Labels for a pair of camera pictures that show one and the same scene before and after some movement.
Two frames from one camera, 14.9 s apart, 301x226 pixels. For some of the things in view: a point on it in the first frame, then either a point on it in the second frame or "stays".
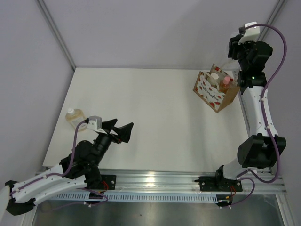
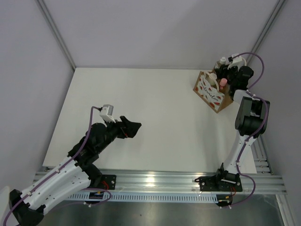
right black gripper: x=233 y=46 to x=225 y=68
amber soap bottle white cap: x=74 y=116 to x=223 y=60
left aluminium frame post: x=47 y=13 stays
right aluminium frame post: x=272 y=20 stays
